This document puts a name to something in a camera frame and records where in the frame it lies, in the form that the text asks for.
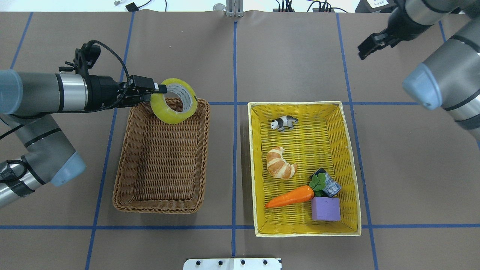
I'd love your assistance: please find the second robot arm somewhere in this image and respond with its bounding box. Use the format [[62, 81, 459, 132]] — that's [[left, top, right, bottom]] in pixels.
[[358, 0, 480, 140]]

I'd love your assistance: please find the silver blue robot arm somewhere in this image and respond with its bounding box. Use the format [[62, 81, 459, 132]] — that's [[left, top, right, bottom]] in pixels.
[[1, 70, 167, 207]]

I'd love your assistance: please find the purple foam cube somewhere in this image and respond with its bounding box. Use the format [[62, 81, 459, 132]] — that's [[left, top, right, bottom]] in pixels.
[[311, 197, 341, 222]]

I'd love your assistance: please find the orange toy carrot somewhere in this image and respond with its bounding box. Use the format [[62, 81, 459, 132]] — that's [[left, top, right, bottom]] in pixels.
[[264, 172, 326, 208]]

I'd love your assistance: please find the brown wicker basket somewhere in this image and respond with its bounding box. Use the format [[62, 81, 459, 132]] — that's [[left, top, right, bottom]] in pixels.
[[112, 99, 210, 214]]

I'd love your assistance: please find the aluminium frame post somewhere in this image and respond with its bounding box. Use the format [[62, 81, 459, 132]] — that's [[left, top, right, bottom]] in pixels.
[[225, 0, 245, 18]]

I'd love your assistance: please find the white camera mount stand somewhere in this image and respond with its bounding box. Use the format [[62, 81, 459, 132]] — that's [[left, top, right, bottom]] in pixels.
[[183, 258, 283, 270]]

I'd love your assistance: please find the toy croissant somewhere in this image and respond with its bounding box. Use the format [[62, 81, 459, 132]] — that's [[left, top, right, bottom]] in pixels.
[[266, 146, 298, 180]]

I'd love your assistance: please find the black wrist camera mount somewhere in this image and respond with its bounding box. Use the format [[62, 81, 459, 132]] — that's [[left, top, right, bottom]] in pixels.
[[58, 40, 101, 78]]

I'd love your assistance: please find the toy panda figure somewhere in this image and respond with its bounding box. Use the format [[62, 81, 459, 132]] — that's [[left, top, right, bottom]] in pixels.
[[270, 115, 299, 133]]

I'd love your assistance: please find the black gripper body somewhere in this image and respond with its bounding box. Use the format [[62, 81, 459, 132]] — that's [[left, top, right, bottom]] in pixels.
[[87, 75, 156, 111]]

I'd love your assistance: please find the yellow woven basket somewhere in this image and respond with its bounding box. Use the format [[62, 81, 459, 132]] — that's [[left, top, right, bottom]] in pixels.
[[247, 101, 362, 238]]

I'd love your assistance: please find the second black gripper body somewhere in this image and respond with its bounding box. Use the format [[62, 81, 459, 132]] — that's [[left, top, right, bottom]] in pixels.
[[358, 11, 428, 60]]

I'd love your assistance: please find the small black device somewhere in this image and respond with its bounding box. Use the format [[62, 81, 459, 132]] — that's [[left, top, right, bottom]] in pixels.
[[125, 2, 139, 12]]

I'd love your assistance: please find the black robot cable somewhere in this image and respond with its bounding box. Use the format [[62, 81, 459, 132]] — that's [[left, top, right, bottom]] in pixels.
[[0, 40, 132, 139]]

